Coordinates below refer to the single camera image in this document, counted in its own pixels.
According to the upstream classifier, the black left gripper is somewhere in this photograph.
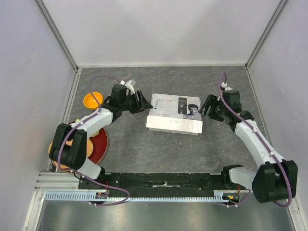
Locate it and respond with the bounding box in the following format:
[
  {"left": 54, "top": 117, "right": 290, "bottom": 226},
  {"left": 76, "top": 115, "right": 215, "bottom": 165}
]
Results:
[{"left": 120, "top": 90, "right": 153, "bottom": 115}]

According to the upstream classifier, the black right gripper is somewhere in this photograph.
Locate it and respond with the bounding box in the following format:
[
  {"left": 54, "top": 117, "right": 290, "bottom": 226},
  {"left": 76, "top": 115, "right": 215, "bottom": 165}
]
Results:
[{"left": 198, "top": 94, "right": 228, "bottom": 122}]

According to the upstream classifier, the white cardboard box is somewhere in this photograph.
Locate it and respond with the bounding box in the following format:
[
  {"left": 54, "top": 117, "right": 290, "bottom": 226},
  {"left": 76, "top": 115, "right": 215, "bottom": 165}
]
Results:
[{"left": 146, "top": 93, "right": 203, "bottom": 135}]

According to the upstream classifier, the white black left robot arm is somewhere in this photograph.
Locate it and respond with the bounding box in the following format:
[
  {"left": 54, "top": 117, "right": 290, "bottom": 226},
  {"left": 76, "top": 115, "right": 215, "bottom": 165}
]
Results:
[{"left": 49, "top": 84, "right": 153, "bottom": 189}]

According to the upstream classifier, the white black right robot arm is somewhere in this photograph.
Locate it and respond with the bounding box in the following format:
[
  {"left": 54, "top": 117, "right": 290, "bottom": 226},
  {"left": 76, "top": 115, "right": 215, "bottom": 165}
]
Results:
[{"left": 199, "top": 90, "right": 298, "bottom": 207}]

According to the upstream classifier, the orange plastic bowl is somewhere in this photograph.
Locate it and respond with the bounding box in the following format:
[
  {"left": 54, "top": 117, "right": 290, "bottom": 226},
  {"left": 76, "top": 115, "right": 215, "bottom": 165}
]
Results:
[{"left": 83, "top": 92, "right": 103, "bottom": 110}]

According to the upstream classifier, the cream ceramic cup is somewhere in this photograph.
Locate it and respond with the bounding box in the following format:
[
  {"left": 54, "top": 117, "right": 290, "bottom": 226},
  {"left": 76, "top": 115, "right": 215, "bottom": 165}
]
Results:
[{"left": 75, "top": 119, "right": 99, "bottom": 137}]

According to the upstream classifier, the red round tray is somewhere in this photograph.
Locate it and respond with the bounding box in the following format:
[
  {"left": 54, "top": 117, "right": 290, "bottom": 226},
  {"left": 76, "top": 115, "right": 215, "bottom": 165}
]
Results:
[{"left": 67, "top": 121, "right": 108, "bottom": 166}]

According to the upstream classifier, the woven bamboo tray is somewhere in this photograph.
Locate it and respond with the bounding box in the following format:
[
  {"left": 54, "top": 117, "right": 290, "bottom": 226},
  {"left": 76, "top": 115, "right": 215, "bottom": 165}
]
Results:
[{"left": 48, "top": 139, "right": 94, "bottom": 172}]

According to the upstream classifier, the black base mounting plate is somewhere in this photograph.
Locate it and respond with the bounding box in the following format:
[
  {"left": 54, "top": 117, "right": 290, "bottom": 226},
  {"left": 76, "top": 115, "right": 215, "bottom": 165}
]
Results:
[{"left": 78, "top": 172, "right": 251, "bottom": 199}]

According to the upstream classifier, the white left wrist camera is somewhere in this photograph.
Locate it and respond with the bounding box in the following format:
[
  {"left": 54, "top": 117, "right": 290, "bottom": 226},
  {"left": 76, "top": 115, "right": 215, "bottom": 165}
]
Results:
[{"left": 120, "top": 79, "right": 136, "bottom": 95}]

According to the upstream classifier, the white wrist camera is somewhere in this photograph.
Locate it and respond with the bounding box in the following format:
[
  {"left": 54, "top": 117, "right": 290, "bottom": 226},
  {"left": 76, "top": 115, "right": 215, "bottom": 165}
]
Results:
[
  {"left": 120, "top": 79, "right": 136, "bottom": 95},
  {"left": 220, "top": 82, "right": 233, "bottom": 91}
]

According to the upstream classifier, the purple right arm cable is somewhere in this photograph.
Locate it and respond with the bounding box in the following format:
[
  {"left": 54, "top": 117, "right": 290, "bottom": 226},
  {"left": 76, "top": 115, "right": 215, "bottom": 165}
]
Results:
[{"left": 217, "top": 73, "right": 293, "bottom": 207}]

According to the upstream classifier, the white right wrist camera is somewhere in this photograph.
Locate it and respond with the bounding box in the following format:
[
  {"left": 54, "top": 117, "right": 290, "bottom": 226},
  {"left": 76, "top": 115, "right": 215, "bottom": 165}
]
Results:
[{"left": 220, "top": 82, "right": 233, "bottom": 91}]

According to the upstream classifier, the grey slotted cable duct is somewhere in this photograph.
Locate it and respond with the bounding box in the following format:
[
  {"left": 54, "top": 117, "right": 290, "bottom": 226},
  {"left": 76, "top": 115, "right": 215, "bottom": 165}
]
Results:
[{"left": 45, "top": 191, "right": 229, "bottom": 203}]

